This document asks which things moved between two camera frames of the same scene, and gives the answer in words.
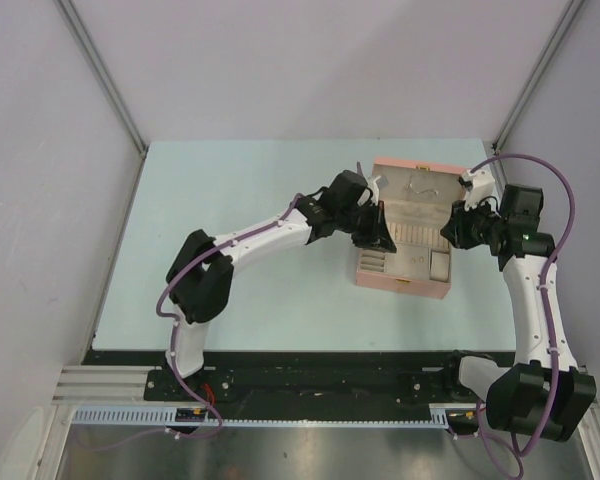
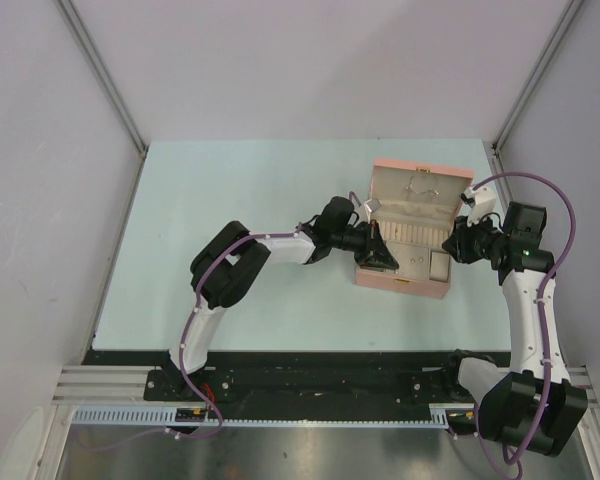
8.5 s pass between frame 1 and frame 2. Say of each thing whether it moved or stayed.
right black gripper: moved
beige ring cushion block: stayed
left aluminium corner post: stayed
